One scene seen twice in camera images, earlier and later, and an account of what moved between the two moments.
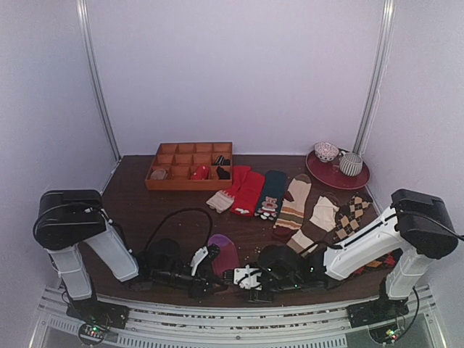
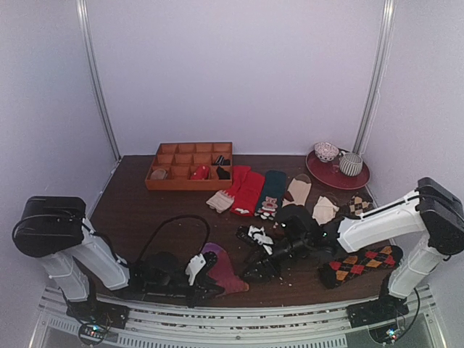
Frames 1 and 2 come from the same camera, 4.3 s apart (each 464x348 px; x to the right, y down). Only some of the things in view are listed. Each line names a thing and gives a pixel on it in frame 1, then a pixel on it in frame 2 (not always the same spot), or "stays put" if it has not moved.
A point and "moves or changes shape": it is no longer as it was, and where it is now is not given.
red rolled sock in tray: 202,173 stays put
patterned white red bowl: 325,151 stays put
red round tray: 330,174 stays put
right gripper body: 257,293 → 264,256
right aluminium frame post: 374,91 stays put
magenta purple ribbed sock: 228,257 moves or changes shape
